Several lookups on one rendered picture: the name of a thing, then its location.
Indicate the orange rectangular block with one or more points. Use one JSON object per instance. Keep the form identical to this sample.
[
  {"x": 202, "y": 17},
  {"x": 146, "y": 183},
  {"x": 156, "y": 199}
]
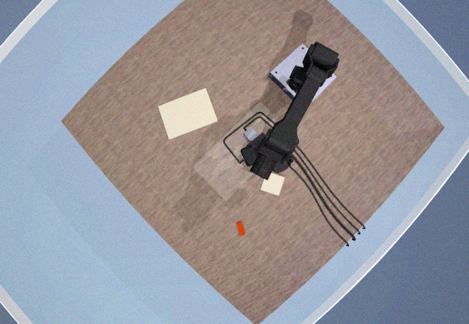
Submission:
[{"x": 241, "y": 229}]

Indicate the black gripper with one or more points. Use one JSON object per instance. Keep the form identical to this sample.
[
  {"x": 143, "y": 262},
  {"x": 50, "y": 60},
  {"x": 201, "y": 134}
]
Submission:
[{"x": 249, "y": 155}]

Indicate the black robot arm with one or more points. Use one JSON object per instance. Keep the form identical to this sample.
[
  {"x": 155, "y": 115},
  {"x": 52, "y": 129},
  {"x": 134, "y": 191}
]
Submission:
[{"x": 275, "y": 150}]

